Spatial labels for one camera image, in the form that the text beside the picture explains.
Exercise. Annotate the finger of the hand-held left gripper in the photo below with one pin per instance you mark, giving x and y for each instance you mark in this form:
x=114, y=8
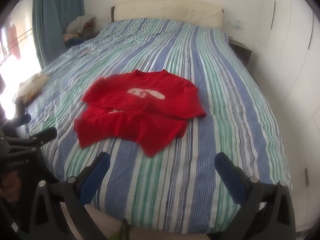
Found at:
x=23, y=119
x=47, y=133

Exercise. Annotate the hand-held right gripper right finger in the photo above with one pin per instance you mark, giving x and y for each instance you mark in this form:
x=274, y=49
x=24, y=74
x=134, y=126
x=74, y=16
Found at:
x=230, y=177

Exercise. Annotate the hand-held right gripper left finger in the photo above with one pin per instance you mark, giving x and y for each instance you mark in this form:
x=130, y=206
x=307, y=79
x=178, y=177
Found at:
x=96, y=177

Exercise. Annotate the red sweater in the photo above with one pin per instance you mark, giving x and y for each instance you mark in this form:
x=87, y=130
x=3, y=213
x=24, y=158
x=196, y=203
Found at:
x=140, y=110

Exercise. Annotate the pile of mixed clothes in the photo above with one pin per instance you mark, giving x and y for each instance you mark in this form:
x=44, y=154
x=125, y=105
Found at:
x=80, y=28

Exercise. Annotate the cream folded cloth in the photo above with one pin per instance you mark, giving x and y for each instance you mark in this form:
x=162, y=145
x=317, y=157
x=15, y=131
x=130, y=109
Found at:
x=32, y=85

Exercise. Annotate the small white cloth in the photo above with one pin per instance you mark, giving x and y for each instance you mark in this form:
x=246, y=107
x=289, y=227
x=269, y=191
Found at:
x=87, y=50

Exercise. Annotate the striped blue green blanket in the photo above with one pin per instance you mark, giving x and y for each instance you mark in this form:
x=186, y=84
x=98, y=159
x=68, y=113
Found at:
x=212, y=85

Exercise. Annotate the blue curtain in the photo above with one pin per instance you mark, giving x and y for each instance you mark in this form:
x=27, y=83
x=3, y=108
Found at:
x=50, y=22

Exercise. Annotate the white wardrobe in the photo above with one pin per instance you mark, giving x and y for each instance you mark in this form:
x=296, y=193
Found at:
x=287, y=67

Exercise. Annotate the dark wooden nightstand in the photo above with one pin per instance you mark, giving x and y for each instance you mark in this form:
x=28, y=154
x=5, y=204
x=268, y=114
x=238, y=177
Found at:
x=241, y=51

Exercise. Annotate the cream padded headboard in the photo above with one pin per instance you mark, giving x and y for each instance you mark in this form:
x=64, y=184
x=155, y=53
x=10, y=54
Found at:
x=170, y=11

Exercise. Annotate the white wall socket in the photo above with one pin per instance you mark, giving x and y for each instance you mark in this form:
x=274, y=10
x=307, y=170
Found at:
x=238, y=25

